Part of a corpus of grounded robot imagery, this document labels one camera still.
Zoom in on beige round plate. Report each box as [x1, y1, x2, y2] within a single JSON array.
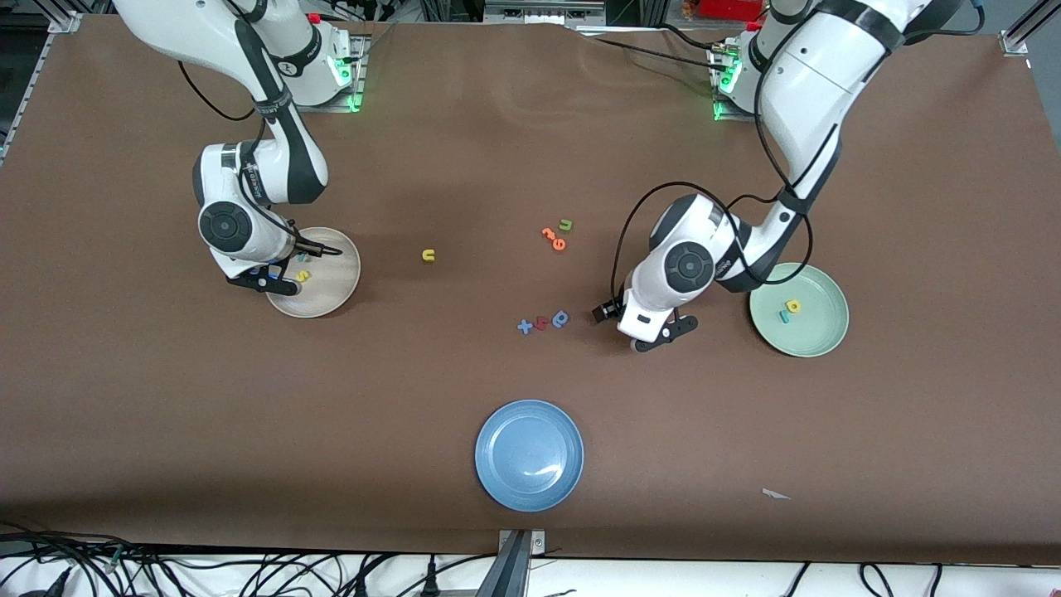
[[264, 226, 362, 319]]

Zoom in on blue round plate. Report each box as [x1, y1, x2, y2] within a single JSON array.
[[474, 400, 585, 512]]

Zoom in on pale green round plate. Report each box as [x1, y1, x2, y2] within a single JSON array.
[[749, 262, 850, 358]]

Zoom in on brown table cover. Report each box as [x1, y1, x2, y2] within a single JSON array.
[[0, 15, 1061, 566]]

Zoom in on grey metal box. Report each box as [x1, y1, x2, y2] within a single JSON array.
[[483, 0, 608, 26]]

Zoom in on red box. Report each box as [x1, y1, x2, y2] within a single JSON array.
[[695, 0, 768, 22]]

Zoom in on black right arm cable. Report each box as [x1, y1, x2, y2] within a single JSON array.
[[177, 0, 345, 258]]

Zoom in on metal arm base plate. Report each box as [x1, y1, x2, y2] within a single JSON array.
[[276, 33, 367, 114], [709, 41, 801, 124]]

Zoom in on black cable on table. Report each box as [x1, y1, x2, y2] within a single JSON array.
[[659, 23, 730, 52], [580, 33, 722, 71]]

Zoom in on aluminium profile bracket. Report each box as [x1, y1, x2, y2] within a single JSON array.
[[496, 529, 548, 597]]

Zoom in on thick black floor cable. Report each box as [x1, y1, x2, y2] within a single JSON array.
[[0, 521, 167, 597]]

